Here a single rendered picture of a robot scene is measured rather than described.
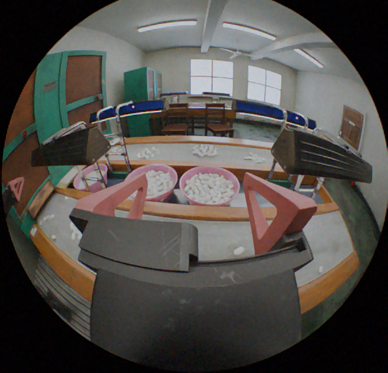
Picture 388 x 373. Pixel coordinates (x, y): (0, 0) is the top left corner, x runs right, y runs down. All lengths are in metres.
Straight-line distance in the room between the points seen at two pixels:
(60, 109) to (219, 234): 1.23
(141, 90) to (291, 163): 3.00
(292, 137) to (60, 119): 1.21
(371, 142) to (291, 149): 4.26
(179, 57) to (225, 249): 5.40
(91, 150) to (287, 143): 0.35
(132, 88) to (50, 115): 2.34
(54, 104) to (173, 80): 4.63
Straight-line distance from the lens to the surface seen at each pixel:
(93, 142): 0.30
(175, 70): 5.35
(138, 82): 3.11
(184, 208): 0.51
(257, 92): 5.74
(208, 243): 0.46
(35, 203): 1.01
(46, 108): 1.12
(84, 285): 0.52
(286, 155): 0.24
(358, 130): 4.57
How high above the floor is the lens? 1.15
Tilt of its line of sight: 37 degrees down
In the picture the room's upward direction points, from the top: straight up
